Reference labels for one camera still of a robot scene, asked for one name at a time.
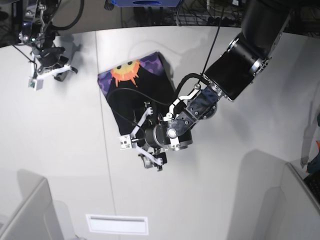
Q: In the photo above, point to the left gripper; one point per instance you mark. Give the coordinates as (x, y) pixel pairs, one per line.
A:
(155, 135)

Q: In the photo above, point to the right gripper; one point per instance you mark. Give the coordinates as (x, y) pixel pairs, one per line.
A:
(51, 59)

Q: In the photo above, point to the black T-shirt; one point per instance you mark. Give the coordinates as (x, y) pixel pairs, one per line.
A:
(129, 86)

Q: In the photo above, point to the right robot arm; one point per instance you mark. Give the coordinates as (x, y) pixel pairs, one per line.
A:
(39, 33)

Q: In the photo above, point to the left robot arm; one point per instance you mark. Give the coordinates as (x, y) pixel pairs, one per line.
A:
(196, 97)

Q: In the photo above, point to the blue box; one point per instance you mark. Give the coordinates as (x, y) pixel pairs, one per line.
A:
(145, 3)

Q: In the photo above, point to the black power strip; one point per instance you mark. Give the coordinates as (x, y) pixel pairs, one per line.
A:
(226, 21)

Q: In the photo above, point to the white left partition panel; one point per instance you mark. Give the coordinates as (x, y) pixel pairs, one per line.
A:
(35, 218)

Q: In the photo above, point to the white partition panel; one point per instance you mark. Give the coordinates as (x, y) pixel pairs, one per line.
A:
(35, 218)
(301, 219)

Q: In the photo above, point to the teal orange tool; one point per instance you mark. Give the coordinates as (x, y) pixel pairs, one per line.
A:
(314, 166)

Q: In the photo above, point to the black keyboard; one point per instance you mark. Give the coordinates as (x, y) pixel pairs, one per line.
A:
(313, 183)

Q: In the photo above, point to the white right partition panel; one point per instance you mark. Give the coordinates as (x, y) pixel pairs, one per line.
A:
(301, 219)

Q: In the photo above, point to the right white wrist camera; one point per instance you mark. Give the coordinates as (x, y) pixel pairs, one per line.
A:
(36, 80)

